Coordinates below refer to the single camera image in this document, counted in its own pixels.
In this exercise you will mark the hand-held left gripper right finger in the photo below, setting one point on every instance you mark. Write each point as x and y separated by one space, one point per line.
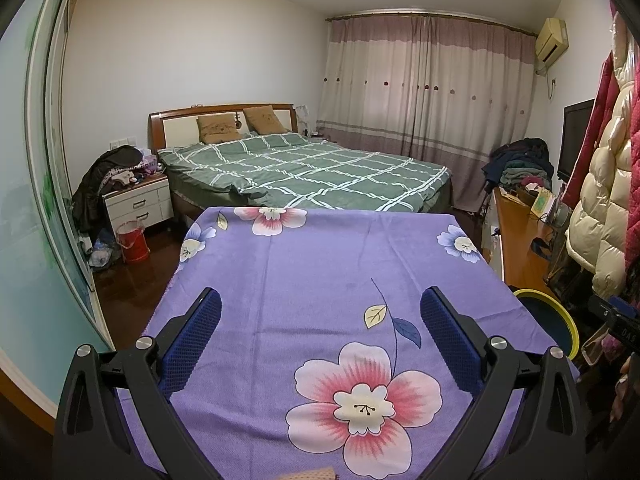
450 340

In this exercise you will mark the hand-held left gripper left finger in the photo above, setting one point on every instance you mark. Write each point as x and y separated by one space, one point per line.
192 340

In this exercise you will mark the yellow rimmed trash bin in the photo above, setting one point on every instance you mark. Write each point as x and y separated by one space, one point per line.
550 320

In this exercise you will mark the person's right hand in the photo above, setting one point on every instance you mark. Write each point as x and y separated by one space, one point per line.
626 385

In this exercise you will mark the clear plastic packaging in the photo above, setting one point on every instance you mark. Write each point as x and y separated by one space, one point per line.
594 347

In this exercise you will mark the red bucket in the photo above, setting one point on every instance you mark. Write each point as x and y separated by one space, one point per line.
134 245

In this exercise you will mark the wooden desk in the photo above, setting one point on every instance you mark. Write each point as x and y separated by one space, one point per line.
520 250

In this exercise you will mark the cream puffer jacket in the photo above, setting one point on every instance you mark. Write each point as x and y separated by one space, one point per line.
600 210

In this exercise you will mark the crumpled plastic bags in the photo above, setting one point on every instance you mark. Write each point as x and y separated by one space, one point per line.
102 255

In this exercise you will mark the purple floral tablecloth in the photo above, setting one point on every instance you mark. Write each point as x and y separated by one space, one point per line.
310 280

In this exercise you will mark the white nightstand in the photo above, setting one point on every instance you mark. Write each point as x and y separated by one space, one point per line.
140 205

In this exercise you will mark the heap of pink white clothes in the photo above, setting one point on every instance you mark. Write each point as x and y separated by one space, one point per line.
135 172

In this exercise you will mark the dark jacket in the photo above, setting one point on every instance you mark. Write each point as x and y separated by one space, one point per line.
92 185

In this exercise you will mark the pile of folded clothes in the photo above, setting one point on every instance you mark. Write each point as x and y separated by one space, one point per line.
520 165

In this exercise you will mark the black television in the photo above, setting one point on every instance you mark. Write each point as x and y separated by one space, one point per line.
575 140

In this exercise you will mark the red garment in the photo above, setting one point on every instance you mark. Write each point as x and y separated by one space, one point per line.
592 125

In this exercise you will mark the glass wardrobe sliding door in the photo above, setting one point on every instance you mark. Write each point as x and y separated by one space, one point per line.
30 220

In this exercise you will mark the green plaid duvet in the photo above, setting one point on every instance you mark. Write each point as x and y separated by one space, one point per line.
310 170

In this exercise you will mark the brown pillow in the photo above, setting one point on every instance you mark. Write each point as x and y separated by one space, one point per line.
265 120
217 129

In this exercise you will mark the wooden bed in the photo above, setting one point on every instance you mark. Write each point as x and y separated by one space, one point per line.
175 125

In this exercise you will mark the pink and cream curtain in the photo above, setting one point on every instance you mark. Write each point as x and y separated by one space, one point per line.
425 100

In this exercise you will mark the white bedside lamp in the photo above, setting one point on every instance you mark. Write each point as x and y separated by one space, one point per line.
302 117

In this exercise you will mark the beige air conditioner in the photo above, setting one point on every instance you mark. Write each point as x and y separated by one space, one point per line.
551 40

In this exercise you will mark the white wall socket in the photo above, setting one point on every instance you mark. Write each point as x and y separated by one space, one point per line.
122 143

